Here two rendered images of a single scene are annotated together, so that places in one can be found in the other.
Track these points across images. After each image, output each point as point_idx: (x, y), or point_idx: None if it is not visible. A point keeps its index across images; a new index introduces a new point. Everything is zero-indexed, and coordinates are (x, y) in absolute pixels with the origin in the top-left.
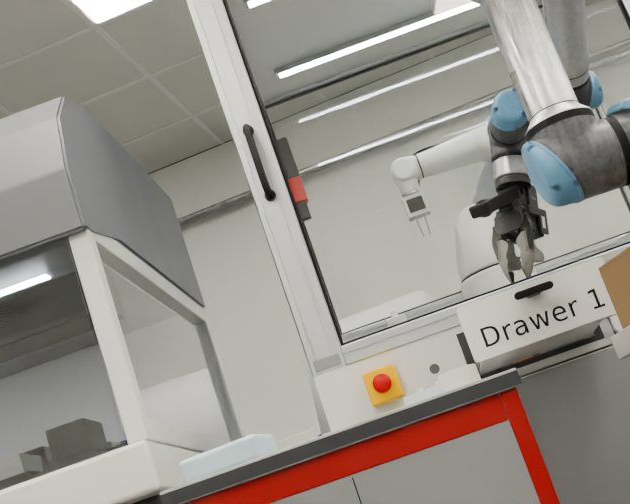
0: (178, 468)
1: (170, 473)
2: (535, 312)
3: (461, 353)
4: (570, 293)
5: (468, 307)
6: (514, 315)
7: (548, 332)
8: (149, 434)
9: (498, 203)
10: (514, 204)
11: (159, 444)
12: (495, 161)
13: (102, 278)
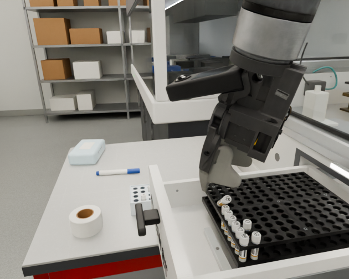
0: (196, 110)
1: (178, 115)
2: (159, 230)
3: (292, 164)
4: (166, 257)
5: (149, 172)
6: None
7: (160, 254)
8: (160, 99)
9: (189, 92)
10: (222, 98)
11: (175, 102)
12: (245, 8)
13: (155, 14)
